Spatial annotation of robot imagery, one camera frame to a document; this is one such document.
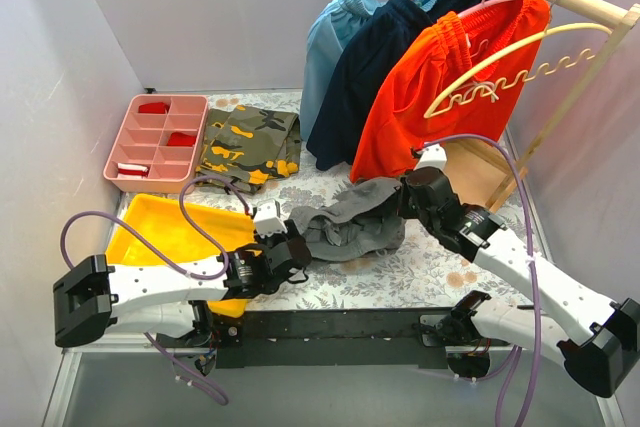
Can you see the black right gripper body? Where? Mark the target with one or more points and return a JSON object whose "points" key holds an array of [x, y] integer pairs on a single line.
{"points": [[405, 197]]}

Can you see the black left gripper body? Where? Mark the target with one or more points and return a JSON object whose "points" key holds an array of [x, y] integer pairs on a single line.
{"points": [[296, 250]]}

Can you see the grey shorts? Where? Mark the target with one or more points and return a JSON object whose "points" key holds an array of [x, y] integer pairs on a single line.
{"points": [[362, 220]]}

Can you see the cream yellow hanger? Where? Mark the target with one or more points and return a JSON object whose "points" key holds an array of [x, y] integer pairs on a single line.
{"points": [[505, 67]]}

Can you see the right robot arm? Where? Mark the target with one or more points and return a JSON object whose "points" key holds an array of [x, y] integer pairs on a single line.
{"points": [[594, 338]]}

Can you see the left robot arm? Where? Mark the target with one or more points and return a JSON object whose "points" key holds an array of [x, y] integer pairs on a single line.
{"points": [[94, 297]]}

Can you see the camouflage shorts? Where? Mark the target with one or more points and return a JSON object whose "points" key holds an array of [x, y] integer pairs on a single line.
{"points": [[250, 146]]}

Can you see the orange shorts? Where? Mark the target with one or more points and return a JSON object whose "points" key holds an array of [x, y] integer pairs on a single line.
{"points": [[396, 126]]}

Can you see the navy blue shorts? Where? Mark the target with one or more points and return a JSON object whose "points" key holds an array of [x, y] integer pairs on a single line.
{"points": [[360, 72]]}

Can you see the light blue shorts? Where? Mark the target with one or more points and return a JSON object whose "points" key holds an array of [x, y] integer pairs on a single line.
{"points": [[328, 36]]}

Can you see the pink hanger on orange shorts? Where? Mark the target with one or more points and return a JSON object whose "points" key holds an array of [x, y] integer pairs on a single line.
{"points": [[480, 6]]}

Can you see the wooden clothes rack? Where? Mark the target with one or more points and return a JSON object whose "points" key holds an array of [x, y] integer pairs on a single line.
{"points": [[476, 168]]}

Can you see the yellow plastic tray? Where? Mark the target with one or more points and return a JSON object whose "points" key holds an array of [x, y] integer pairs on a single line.
{"points": [[160, 221]]}

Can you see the red sock middle compartment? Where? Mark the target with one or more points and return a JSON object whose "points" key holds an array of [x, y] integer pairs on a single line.
{"points": [[181, 139]]}

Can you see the red sock compartment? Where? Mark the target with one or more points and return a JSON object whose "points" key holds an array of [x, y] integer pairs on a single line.
{"points": [[181, 139], [159, 108]]}

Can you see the pink divided organizer box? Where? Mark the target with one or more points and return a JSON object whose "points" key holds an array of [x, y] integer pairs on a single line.
{"points": [[142, 140]]}

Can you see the red white striped sock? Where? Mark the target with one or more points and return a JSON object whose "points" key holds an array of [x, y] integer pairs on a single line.
{"points": [[128, 169]]}

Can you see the red sock back compartment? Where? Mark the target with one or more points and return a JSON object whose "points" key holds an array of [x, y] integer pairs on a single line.
{"points": [[159, 108]]}

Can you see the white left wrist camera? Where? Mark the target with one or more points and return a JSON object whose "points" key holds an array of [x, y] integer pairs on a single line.
{"points": [[267, 219]]}

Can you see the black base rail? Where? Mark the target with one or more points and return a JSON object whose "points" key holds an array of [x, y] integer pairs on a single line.
{"points": [[357, 337]]}

